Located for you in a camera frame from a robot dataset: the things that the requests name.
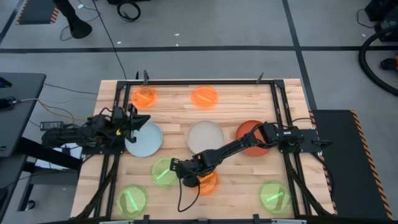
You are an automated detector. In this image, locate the black equipment case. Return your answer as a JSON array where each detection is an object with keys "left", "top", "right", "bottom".
[{"left": 364, "top": 0, "right": 398, "bottom": 43}]

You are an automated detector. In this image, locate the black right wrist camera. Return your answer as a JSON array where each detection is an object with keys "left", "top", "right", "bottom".
[{"left": 182, "top": 175, "right": 200, "bottom": 189}]

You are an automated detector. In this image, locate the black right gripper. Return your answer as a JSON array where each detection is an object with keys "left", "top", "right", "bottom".
[{"left": 169, "top": 151, "right": 218, "bottom": 180}]

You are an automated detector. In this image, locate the black aluminium table frame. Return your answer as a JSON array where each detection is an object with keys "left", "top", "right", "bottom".
[{"left": 74, "top": 70, "right": 335, "bottom": 224}]

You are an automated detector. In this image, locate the large black hazard-striped mat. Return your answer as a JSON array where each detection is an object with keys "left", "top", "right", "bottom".
[{"left": 310, "top": 108, "right": 396, "bottom": 222}]

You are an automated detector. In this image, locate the long black floor cable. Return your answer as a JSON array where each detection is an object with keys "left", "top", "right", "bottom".
[{"left": 91, "top": 0, "right": 127, "bottom": 80}]

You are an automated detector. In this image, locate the person's leg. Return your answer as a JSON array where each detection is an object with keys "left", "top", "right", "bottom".
[{"left": 52, "top": 0, "right": 93, "bottom": 40}]

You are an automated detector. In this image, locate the thick black hose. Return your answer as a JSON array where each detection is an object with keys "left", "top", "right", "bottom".
[{"left": 358, "top": 24, "right": 398, "bottom": 97}]

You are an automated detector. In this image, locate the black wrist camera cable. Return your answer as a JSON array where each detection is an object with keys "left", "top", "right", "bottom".
[{"left": 177, "top": 177, "right": 201, "bottom": 213}]

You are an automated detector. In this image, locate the pale blue large plate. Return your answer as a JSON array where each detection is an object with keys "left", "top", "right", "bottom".
[{"left": 124, "top": 120, "right": 164, "bottom": 158}]

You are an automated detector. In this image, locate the small black hazard-striped mat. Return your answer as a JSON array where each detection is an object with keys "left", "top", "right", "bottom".
[{"left": 15, "top": 0, "right": 60, "bottom": 26}]

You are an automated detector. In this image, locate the black power adapter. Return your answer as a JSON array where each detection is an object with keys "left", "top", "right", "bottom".
[{"left": 39, "top": 120, "right": 65, "bottom": 131}]

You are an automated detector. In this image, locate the orange and black tool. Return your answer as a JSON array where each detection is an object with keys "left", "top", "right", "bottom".
[{"left": 379, "top": 55, "right": 398, "bottom": 72}]

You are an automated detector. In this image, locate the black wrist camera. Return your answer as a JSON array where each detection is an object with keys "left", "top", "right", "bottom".
[
  {"left": 182, "top": 175, "right": 200, "bottom": 189},
  {"left": 111, "top": 105, "right": 125, "bottom": 122}
]

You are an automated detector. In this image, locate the coiled black cable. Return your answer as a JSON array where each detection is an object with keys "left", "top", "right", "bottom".
[{"left": 116, "top": 1, "right": 142, "bottom": 22}]

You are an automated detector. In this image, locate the white paper sheet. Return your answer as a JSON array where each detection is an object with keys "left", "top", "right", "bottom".
[{"left": 35, "top": 142, "right": 83, "bottom": 170}]

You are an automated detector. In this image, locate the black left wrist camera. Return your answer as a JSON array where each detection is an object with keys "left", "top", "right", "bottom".
[{"left": 111, "top": 105, "right": 125, "bottom": 122}]

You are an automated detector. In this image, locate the translucent orange small plate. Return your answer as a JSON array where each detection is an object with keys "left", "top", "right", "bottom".
[
  {"left": 195, "top": 170, "right": 220, "bottom": 196},
  {"left": 190, "top": 85, "right": 219, "bottom": 110},
  {"left": 130, "top": 86, "right": 158, "bottom": 110}
]

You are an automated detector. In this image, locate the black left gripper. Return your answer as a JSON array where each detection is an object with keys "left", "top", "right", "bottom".
[{"left": 124, "top": 103, "right": 152, "bottom": 144}]

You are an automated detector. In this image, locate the small black device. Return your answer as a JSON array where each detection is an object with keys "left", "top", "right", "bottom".
[{"left": 0, "top": 96, "right": 18, "bottom": 110}]

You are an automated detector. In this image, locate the translucent green small plate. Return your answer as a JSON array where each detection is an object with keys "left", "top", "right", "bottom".
[
  {"left": 115, "top": 184, "right": 149, "bottom": 220},
  {"left": 258, "top": 181, "right": 292, "bottom": 215},
  {"left": 150, "top": 157, "right": 180, "bottom": 187}
]

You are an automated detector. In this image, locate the beige large plate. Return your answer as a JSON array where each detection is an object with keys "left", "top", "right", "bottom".
[{"left": 186, "top": 119, "right": 225, "bottom": 155}]

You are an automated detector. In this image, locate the black desk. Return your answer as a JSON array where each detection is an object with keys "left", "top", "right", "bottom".
[{"left": 0, "top": 72, "right": 82, "bottom": 218}]

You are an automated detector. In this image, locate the terracotta large plate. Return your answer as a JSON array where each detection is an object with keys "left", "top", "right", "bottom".
[{"left": 235, "top": 119, "right": 271, "bottom": 157}]

